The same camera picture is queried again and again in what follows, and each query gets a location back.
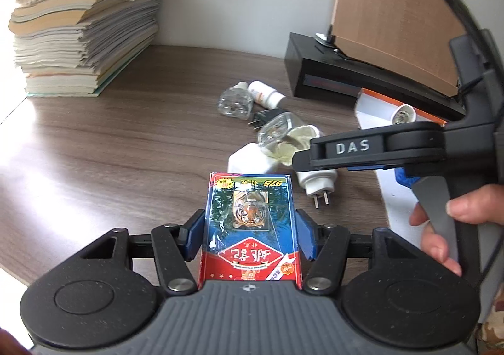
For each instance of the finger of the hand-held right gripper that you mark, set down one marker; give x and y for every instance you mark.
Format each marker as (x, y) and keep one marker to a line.
(354, 146)

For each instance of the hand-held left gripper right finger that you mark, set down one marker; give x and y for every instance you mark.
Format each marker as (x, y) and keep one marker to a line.
(307, 235)

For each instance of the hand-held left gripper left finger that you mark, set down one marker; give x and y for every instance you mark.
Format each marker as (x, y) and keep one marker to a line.
(195, 233)

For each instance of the orange and white cardboard box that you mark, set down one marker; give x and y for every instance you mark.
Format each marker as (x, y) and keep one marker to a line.
(374, 111)

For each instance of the red and blue card box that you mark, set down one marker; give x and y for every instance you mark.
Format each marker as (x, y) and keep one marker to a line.
(250, 221)

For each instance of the white plug with liquid bottle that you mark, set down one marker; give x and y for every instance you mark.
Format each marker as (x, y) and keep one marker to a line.
(283, 142)

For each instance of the black plug charger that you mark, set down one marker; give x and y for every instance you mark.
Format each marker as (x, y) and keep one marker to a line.
(265, 117)

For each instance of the clear plastic bottle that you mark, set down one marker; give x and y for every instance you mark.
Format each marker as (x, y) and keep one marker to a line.
(235, 103)

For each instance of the person's right hand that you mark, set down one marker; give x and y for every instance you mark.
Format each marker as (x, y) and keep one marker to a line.
(476, 205)

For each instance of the white cube charger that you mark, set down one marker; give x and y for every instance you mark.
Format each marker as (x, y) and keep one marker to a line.
(248, 160)

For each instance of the black monitor stand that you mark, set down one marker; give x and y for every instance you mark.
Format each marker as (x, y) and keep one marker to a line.
(307, 64)

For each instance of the thin black clip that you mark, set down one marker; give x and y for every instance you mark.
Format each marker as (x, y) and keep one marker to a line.
(334, 46)

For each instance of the small white bottle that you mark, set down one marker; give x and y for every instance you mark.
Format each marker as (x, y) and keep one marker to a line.
(265, 93)

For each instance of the brown wooden board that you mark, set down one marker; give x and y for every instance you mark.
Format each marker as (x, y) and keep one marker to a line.
(386, 12)

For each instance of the camouflage clothing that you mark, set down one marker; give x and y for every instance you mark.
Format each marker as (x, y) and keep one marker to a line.
(490, 341)

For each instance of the stack of books and papers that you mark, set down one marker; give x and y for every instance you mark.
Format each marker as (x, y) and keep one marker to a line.
(78, 36)

